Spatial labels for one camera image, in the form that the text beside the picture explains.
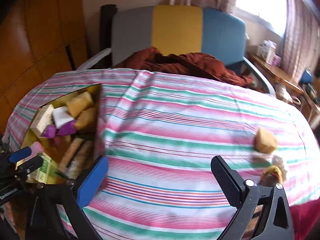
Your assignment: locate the blue pot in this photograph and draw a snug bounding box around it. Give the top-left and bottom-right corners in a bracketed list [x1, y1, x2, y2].
[299, 69, 314, 84]

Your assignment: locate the wooden wardrobe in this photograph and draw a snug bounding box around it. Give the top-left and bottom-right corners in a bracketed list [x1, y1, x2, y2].
[1, 0, 88, 132]

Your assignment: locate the white foam block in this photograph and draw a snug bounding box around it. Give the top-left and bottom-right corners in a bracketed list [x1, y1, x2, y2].
[52, 106, 74, 129]

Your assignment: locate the green white carton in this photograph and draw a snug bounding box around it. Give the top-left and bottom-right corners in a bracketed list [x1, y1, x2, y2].
[28, 152, 57, 184]

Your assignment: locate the purple toy block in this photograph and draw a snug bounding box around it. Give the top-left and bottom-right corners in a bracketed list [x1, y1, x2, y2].
[40, 120, 77, 139]

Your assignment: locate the pink checked curtain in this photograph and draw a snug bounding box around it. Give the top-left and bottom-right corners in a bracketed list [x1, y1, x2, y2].
[176, 0, 319, 82]

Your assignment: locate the wooden side table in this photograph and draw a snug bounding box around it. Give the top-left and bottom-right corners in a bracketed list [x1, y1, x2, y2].
[248, 53, 319, 129]

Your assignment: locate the grey yellow blue headboard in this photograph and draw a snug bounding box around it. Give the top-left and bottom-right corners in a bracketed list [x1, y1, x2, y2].
[111, 5, 246, 68]

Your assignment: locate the yellow sponge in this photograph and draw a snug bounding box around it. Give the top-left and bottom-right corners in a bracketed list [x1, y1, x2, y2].
[254, 128, 278, 154]
[66, 92, 94, 118]
[74, 107, 98, 131]

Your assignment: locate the red pink pillow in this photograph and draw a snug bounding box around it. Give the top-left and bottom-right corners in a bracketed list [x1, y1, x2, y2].
[290, 199, 320, 240]

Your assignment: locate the yellow brown plush toy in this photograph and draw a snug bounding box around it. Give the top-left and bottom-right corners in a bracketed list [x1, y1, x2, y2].
[258, 155, 289, 187]

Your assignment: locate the white carton on table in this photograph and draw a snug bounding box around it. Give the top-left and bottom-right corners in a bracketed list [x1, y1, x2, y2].
[256, 40, 281, 67]

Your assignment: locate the cream soap box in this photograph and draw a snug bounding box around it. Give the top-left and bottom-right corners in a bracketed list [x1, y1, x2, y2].
[30, 105, 54, 138]

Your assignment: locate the rust red blanket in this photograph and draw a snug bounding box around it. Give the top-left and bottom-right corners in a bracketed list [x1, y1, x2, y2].
[116, 47, 253, 87]

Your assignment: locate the striped pink green bedsheet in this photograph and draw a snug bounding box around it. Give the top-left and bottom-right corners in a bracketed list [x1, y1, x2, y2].
[4, 69, 319, 239]

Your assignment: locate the patterned soap box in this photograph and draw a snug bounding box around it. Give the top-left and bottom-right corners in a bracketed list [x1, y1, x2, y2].
[57, 137, 94, 179]

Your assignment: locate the gold cardboard box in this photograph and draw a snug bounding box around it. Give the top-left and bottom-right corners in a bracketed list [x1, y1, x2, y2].
[22, 84, 101, 184]

